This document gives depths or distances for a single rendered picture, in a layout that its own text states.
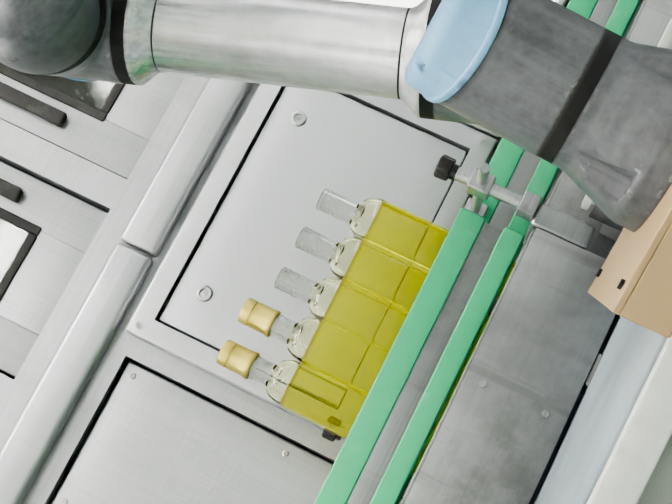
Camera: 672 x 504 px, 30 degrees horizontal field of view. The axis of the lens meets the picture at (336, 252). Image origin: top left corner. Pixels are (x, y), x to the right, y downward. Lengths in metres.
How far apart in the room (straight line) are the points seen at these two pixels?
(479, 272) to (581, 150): 0.47
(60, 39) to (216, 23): 0.15
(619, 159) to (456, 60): 0.15
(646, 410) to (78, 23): 0.58
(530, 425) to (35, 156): 0.84
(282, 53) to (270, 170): 0.60
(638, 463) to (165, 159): 1.00
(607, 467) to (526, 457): 0.44
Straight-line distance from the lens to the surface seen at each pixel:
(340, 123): 1.78
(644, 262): 0.91
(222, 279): 1.72
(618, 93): 0.99
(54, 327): 1.78
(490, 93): 1.00
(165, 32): 1.20
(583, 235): 1.45
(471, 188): 1.45
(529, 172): 1.59
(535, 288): 1.43
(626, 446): 0.96
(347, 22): 1.16
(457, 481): 1.39
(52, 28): 1.13
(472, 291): 1.44
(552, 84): 0.99
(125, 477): 1.74
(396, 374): 1.42
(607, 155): 0.99
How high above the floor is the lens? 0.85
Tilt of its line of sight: 9 degrees up
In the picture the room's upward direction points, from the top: 65 degrees counter-clockwise
